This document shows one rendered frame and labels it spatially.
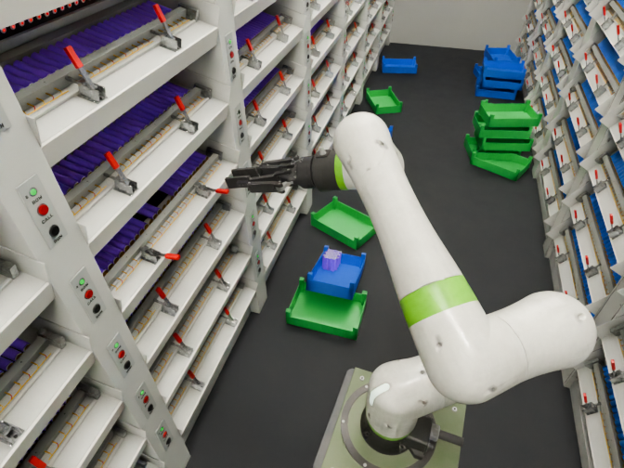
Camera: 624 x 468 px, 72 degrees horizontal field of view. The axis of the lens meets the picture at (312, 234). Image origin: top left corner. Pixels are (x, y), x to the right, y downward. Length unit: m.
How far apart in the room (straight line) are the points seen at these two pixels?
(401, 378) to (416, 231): 0.44
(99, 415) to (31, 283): 0.40
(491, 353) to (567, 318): 0.14
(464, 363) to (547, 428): 1.15
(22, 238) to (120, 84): 0.34
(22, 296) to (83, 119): 0.30
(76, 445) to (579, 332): 0.97
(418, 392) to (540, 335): 0.40
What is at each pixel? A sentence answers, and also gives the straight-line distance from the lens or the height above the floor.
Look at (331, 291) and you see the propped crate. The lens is 1.81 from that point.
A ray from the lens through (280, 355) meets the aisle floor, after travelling 1.77.
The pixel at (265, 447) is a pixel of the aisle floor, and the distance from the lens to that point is 1.61.
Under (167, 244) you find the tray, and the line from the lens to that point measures 1.13.
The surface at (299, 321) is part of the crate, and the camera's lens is 1.81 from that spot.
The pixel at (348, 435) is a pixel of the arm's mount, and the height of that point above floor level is 0.33.
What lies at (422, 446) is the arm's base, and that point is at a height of 0.37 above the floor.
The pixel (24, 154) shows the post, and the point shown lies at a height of 1.16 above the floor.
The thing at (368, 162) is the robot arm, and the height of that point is 1.08.
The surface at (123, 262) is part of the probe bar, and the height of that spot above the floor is 0.79.
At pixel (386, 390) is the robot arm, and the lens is 1.05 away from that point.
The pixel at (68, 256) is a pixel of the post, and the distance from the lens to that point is 0.85.
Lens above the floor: 1.48
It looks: 42 degrees down
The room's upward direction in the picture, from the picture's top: 1 degrees counter-clockwise
